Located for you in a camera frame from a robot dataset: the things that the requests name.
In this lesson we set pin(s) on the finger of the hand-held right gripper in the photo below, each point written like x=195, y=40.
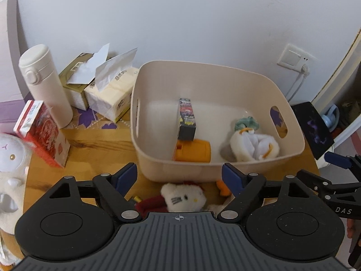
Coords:
x=313, y=179
x=337, y=159

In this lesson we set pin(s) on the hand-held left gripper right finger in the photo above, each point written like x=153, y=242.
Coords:
x=231, y=175

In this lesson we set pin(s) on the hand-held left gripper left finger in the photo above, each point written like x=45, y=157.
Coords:
x=127, y=175

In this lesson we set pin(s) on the beige plastic storage bin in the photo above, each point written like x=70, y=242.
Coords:
x=197, y=90

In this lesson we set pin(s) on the wooden desktop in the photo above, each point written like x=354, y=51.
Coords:
x=93, y=152

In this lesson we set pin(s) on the white round bucket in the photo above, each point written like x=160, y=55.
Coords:
x=321, y=163

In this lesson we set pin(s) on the small orange plush toy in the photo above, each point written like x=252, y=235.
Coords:
x=222, y=189

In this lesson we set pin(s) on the white duck plush toy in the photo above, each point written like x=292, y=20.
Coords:
x=248, y=146

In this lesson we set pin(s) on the black box with purple print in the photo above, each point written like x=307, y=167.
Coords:
x=313, y=129

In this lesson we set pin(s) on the light blue plastic object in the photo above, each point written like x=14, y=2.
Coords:
x=328, y=121

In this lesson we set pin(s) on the orange plastic toy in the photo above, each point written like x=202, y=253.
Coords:
x=194, y=149

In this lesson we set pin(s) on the white cat plush toy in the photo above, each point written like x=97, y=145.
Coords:
x=183, y=197

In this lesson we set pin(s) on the clear purple floral table cover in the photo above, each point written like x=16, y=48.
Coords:
x=96, y=118

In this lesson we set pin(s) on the small black printed box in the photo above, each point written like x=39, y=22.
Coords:
x=186, y=118

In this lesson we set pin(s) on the pale yellow soft tissue pack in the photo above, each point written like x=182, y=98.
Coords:
x=112, y=96

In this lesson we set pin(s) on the red and white carton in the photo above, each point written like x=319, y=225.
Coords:
x=45, y=132

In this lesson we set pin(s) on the white thermos bottle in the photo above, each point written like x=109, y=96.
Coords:
x=48, y=90

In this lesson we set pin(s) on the olive cardboard tissue box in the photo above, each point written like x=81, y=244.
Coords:
x=74, y=72

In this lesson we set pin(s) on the large white plush toy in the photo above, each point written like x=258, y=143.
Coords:
x=11, y=158

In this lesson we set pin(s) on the pale pink board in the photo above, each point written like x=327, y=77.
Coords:
x=8, y=48

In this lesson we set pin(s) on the cream door frame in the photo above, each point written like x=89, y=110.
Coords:
x=338, y=73

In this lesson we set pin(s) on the white wall switch socket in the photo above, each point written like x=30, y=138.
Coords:
x=290, y=56

